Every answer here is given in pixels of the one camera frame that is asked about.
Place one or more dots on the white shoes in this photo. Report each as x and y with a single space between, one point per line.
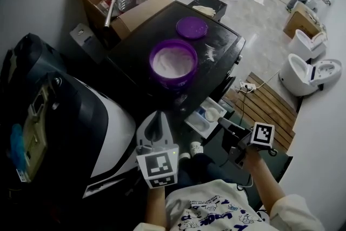
195 148

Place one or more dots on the purple plastic tub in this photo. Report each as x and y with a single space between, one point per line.
173 81

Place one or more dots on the grey metal bracket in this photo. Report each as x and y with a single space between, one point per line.
81 35

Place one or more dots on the metal pipe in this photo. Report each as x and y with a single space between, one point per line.
111 9

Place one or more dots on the purple round lid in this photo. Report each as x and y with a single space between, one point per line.
192 27

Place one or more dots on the large open cardboard box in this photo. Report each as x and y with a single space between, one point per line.
151 8

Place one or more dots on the white power strip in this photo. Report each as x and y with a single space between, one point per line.
248 86

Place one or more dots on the person's left forearm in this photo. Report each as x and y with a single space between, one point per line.
156 208

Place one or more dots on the black washing machine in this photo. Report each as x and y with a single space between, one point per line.
135 46

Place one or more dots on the white toilet with open lid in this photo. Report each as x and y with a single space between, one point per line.
297 75

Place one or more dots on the beige electronics module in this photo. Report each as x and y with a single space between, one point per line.
35 132

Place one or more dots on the white detergent drawer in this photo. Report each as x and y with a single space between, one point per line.
205 119

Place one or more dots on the black and white appliance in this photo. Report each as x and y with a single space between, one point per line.
81 116

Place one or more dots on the person's right forearm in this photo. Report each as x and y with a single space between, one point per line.
263 181

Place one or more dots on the white printed shirt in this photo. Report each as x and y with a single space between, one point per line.
213 208

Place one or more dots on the dark blue trousers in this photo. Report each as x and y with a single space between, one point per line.
205 167

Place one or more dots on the white detergent powder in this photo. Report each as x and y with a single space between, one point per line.
173 62

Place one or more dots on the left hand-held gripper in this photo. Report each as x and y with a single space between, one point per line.
158 165

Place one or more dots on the cream work gloves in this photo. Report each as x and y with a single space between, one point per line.
205 10

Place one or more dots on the wooden slat platform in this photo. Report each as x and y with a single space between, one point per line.
270 111

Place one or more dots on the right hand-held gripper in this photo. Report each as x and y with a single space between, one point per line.
260 134

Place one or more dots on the cardboard box beside toilets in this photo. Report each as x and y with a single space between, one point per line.
298 23

